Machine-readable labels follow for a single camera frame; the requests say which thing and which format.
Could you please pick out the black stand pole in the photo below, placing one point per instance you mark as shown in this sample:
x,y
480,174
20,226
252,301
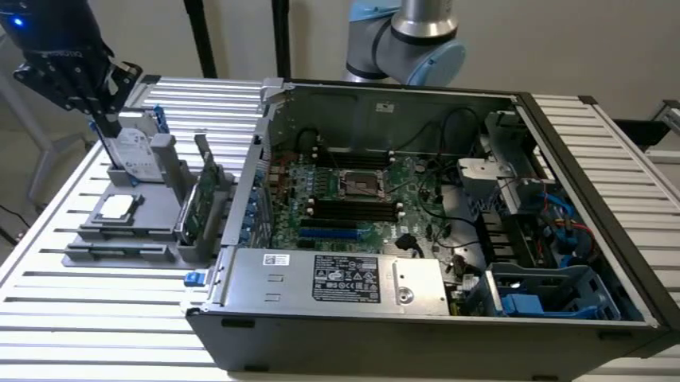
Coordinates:
x,y
280,36
200,36

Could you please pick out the aluminium frame profile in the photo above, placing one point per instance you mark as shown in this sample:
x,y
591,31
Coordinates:
x,y
666,115

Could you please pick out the green graphics card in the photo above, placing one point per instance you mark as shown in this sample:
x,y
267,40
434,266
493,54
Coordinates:
x,y
200,199

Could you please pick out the silver power supply unit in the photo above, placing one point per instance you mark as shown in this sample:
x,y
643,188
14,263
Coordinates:
x,y
291,282

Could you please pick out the silver CPU chip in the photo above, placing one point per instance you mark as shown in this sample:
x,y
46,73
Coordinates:
x,y
120,207

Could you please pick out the open black PC case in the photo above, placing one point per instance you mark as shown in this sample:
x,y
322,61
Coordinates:
x,y
371,342

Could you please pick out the black box on frame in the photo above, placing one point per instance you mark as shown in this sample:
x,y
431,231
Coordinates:
x,y
637,131

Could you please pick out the blue case latch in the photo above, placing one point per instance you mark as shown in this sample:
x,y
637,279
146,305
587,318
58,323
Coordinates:
x,y
193,278

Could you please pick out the blue plastic drive cage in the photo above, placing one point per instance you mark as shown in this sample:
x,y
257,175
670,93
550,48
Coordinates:
x,y
535,278

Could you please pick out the white stand leg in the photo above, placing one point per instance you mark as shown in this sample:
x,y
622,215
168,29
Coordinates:
x,y
38,135

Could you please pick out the grey parts rack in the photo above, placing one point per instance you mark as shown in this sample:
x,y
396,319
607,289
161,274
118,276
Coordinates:
x,y
153,197

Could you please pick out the blue expansion slot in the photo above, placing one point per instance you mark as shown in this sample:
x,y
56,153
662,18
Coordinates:
x,y
326,237
327,231

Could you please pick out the green motherboard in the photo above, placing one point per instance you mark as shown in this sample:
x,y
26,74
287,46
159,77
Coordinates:
x,y
419,207

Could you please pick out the CPU socket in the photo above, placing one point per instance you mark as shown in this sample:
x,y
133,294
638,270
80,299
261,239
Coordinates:
x,y
358,183

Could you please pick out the hard disk with blue carrier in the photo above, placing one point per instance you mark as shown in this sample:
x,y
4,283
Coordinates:
x,y
134,151

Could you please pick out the RAM stick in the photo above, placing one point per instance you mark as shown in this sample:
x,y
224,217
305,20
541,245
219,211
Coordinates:
x,y
118,251
126,231

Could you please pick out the black RAM slot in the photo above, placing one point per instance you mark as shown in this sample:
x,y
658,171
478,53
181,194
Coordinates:
x,y
352,160
354,218
354,213
354,207
352,164
352,156
352,151
354,202

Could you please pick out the grey metal disk bay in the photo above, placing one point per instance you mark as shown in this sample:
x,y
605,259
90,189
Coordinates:
x,y
505,171

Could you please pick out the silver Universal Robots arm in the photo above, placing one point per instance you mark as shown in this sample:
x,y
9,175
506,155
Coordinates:
x,y
408,47

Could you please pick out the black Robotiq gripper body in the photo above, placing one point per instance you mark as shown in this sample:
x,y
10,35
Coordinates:
x,y
53,28

